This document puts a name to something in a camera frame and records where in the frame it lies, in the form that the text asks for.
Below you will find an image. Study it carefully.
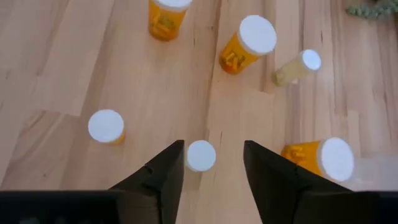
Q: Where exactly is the small pale yellow pill bottle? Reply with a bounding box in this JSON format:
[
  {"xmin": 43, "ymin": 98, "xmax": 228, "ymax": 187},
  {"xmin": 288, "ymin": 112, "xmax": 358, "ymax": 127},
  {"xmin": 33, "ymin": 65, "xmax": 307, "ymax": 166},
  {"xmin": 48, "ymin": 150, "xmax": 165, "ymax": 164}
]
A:
[
  {"xmin": 185, "ymin": 139, "xmax": 217, "ymax": 173},
  {"xmin": 272, "ymin": 49, "xmax": 323, "ymax": 88}
]

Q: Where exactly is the potted green succulent plant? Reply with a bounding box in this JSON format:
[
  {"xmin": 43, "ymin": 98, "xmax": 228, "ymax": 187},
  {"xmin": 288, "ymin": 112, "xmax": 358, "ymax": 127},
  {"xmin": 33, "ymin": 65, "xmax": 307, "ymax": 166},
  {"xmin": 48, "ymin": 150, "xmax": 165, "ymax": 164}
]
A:
[{"xmin": 345, "ymin": 0, "xmax": 398, "ymax": 20}]

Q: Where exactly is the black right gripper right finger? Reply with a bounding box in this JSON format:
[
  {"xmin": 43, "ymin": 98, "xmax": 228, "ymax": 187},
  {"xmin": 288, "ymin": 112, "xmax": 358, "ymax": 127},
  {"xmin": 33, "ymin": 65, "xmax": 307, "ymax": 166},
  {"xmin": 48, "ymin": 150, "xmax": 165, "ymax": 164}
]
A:
[{"xmin": 243, "ymin": 139, "xmax": 352, "ymax": 224}]

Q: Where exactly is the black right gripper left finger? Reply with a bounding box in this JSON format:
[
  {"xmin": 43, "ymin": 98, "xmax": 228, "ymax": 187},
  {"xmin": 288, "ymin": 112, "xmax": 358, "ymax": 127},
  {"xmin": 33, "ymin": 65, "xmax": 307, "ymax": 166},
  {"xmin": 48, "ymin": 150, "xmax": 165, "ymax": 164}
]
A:
[{"xmin": 108, "ymin": 139, "xmax": 185, "ymax": 224}]

